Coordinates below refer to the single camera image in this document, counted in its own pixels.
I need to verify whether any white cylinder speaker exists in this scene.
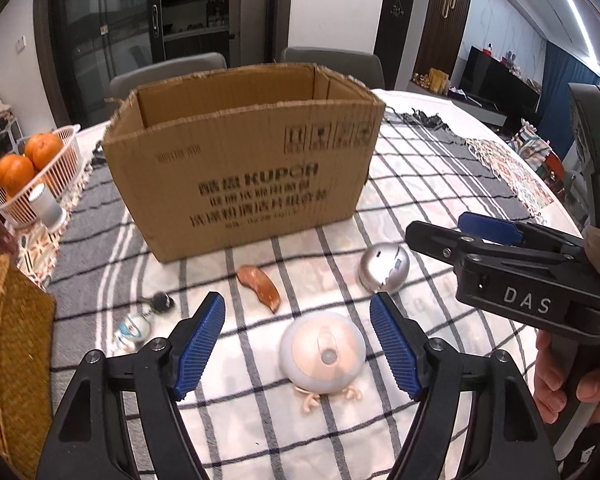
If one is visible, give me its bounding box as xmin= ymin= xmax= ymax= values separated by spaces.
xmin=29 ymin=183 xmax=67 ymax=234

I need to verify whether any person's right hand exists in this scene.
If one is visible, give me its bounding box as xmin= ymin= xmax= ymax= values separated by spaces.
xmin=533 ymin=330 xmax=600 ymax=425

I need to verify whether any grey plaid tablecloth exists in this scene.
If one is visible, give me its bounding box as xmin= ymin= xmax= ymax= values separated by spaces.
xmin=47 ymin=106 xmax=556 ymax=480

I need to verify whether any orange fruit middle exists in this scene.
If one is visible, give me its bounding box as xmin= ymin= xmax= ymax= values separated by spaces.
xmin=24 ymin=132 xmax=64 ymax=170

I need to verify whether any brown wooden comb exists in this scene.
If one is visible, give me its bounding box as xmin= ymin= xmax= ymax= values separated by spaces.
xmin=236 ymin=264 xmax=280 ymax=313

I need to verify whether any woven tissue box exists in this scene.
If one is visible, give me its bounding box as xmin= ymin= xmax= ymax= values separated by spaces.
xmin=0 ymin=255 xmax=56 ymax=479

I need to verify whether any medic figurine keychain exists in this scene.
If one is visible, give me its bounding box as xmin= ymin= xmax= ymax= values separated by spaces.
xmin=114 ymin=312 xmax=151 ymax=353

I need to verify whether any white fruit basket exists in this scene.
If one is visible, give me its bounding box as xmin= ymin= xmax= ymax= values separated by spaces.
xmin=0 ymin=125 xmax=82 ymax=229

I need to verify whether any black key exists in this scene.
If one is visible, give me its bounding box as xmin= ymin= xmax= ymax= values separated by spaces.
xmin=140 ymin=292 xmax=174 ymax=315

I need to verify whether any grey chair left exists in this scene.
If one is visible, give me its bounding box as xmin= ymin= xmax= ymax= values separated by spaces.
xmin=105 ymin=52 xmax=227 ymax=104

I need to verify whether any brown cardboard box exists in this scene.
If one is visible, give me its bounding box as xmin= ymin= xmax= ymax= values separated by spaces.
xmin=102 ymin=64 xmax=385 ymax=263

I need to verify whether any grey chair right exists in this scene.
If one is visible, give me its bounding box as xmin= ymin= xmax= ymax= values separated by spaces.
xmin=280 ymin=47 xmax=386 ymax=89

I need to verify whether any grey chair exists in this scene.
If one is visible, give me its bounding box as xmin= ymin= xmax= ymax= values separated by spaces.
xmin=105 ymin=52 xmax=227 ymax=104
xmin=280 ymin=47 xmax=386 ymax=89

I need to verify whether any glass sliding door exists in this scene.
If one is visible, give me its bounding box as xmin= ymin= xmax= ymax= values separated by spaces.
xmin=50 ymin=0 xmax=164 ymax=126

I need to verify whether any orange fruit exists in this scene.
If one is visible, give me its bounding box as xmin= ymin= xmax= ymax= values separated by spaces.
xmin=24 ymin=132 xmax=64 ymax=170
xmin=0 ymin=154 xmax=35 ymax=196

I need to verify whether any round pink night light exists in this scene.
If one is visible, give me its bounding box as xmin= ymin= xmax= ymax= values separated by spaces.
xmin=278 ymin=312 xmax=366 ymax=414

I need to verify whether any black television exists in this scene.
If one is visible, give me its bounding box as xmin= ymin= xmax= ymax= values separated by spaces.
xmin=460 ymin=47 xmax=540 ymax=120

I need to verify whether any white shoe rack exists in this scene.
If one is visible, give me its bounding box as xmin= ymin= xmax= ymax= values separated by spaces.
xmin=0 ymin=96 xmax=24 ymax=166

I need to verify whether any orange fruit front left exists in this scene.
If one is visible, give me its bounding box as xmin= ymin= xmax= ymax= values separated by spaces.
xmin=0 ymin=154 xmax=35 ymax=196

